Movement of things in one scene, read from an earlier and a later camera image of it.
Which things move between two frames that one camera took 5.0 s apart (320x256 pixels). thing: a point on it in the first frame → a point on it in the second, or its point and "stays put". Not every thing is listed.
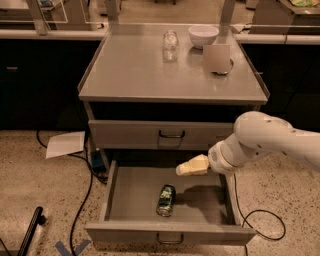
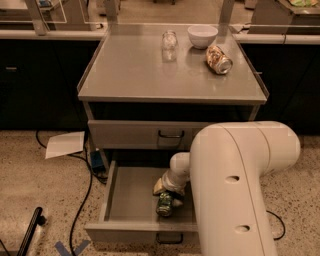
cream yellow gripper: [216, 159] → [172, 184]
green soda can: [166, 200] stays put
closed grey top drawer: [157, 135] stays put
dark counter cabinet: [39, 84] stays put
